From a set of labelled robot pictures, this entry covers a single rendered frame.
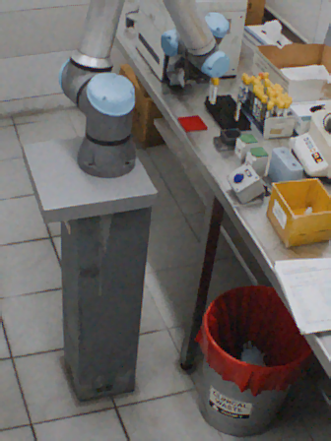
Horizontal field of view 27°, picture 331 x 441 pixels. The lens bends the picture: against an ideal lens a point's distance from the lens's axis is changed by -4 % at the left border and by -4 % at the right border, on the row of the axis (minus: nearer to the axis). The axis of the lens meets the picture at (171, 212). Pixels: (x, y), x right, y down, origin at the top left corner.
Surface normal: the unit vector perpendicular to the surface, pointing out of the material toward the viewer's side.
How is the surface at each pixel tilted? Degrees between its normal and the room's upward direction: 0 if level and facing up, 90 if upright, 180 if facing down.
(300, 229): 90
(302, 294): 1
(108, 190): 1
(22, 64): 90
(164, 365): 0
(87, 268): 90
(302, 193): 90
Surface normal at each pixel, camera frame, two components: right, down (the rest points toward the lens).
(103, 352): 0.35, 0.62
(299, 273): 0.10, -0.77
